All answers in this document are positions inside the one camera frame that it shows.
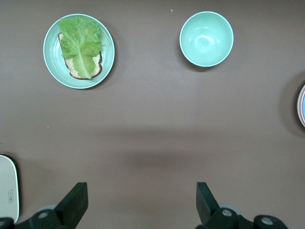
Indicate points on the green plate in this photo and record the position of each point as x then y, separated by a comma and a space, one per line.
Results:
51, 59

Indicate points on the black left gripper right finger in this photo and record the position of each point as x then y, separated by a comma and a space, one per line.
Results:
207, 210

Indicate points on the brown table cloth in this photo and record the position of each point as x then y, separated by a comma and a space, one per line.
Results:
152, 119

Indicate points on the white tray at left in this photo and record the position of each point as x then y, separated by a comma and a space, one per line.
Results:
7, 186

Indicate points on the beige plate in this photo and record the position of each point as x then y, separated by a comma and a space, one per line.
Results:
298, 107

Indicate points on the blue plate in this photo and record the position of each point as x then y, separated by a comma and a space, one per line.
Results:
304, 106

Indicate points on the pink plate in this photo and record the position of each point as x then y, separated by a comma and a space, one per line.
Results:
301, 105

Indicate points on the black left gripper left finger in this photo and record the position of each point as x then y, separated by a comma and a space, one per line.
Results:
71, 205

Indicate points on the green lettuce leaf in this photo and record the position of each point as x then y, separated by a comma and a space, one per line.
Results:
79, 45

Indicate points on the toasted bread slice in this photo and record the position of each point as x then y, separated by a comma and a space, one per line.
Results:
70, 64

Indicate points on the green bowl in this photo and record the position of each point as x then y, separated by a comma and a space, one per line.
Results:
206, 39

